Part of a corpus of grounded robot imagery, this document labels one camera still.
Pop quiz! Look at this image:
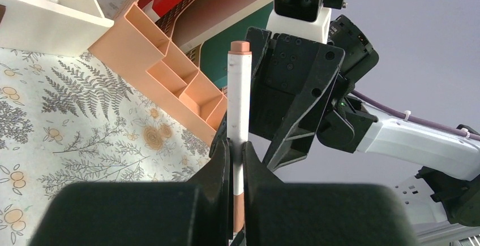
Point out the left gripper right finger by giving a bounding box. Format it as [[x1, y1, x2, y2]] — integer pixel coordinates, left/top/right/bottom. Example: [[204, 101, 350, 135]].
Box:
[[242, 142, 418, 246]]

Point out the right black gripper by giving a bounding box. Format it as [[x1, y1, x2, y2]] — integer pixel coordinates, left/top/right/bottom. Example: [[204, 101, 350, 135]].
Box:
[[245, 15, 379, 172]]

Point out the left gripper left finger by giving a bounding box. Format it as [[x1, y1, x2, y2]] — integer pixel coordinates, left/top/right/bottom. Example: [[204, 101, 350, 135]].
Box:
[[31, 140, 231, 245]]

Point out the salmon capped white marker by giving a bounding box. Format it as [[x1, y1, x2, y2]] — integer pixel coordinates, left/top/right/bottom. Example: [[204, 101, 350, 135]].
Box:
[[226, 41, 252, 234]]

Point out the teal folder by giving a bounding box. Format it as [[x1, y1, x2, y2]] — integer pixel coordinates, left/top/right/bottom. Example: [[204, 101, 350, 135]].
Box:
[[199, 1, 275, 89]]

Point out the beige folder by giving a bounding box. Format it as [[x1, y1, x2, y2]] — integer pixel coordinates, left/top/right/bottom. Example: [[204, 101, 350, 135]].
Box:
[[173, 0, 273, 52]]

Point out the white three-drawer organizer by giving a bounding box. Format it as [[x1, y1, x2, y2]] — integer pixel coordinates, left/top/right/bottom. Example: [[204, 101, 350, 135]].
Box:
[[1, 0, 114, 57]]

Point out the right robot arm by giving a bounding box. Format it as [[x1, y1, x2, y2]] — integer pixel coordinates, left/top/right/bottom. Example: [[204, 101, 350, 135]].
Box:
[[245, 15, 479, 227]]

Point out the orange plastic file rack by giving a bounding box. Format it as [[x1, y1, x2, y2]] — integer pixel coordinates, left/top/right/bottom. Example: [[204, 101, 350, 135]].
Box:
[[89, 0, 227, 143]]

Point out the floral table mat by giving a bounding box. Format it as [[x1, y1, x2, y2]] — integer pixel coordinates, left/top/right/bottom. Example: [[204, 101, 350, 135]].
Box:
[[1, 48, 209, 245]]

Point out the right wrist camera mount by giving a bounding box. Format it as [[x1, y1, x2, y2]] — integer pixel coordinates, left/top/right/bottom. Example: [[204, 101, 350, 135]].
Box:
[[266, 0, 347, 44]]

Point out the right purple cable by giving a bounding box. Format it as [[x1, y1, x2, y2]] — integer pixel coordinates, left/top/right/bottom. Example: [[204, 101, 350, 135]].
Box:
[[350, 88, 480, 143]]

